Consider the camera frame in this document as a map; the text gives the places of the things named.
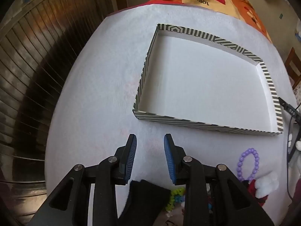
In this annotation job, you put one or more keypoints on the dark wooden slatted panel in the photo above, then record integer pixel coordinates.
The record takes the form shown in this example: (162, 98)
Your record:
(35, 63)

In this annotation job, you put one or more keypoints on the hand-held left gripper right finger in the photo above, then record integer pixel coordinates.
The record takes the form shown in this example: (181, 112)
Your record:
(168, 155)

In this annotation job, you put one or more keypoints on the wooden chair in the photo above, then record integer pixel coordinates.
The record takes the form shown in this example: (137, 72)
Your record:
(294, 63)

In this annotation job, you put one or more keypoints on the striped cardboard box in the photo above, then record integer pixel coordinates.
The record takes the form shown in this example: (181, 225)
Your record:
(199, 80)

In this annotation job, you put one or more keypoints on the orange printed blanket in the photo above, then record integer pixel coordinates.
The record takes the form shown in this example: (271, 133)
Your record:
(235, 4)

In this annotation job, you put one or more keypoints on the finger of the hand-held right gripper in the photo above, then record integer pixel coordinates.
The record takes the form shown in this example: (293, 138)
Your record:
(296, 150)
(290, 108)

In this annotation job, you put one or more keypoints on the pale fluffy scrunchie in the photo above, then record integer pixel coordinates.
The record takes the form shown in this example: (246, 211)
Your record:
(265, 183)

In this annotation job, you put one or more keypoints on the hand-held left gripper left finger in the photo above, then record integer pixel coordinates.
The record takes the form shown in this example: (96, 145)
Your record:
(131, 155)

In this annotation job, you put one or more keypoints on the white fleece cloth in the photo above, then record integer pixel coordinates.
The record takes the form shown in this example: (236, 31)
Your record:
(105, 98)

